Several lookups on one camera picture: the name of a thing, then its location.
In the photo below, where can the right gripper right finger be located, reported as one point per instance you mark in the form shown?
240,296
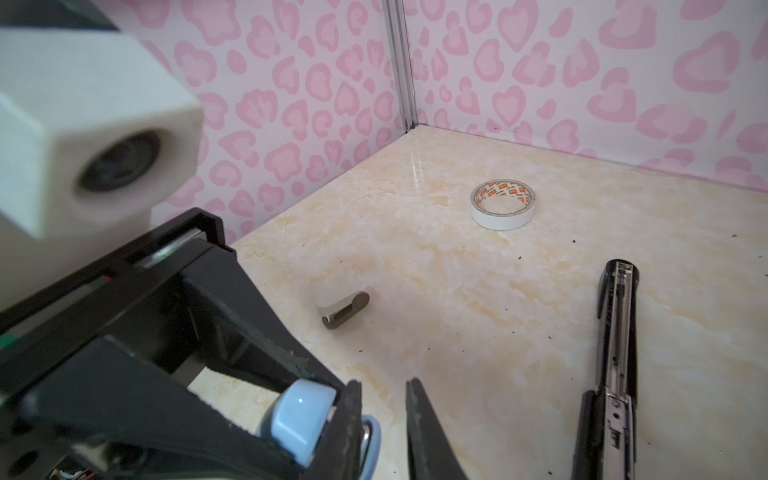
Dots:
430,455

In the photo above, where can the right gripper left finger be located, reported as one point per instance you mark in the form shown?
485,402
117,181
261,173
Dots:
345,432

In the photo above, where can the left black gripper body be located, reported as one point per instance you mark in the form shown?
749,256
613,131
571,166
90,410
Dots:
104,383

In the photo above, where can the light blue mini stapler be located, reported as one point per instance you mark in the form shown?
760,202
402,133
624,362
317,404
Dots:
299,417

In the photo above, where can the black stapler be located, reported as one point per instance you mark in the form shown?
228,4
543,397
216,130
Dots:
606,439

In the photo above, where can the white mini stapler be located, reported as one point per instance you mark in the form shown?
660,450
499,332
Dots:
336,308

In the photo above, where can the white tape roll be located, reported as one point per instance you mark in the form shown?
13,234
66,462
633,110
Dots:
502,204

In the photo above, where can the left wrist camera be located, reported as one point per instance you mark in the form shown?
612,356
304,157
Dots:
94,134

